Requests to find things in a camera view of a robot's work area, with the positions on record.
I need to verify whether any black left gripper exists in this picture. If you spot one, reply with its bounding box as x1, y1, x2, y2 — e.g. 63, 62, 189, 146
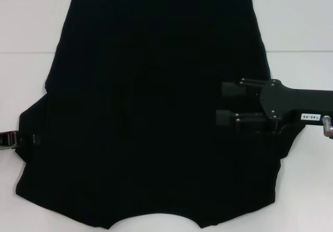
0, 131, 43, 151

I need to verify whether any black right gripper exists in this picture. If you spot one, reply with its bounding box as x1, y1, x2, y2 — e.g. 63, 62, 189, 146
215, 79, 333, 135

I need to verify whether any black t-shirt with FREE print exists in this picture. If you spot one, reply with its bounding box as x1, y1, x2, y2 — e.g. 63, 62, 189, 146
14, 0, 308, 225

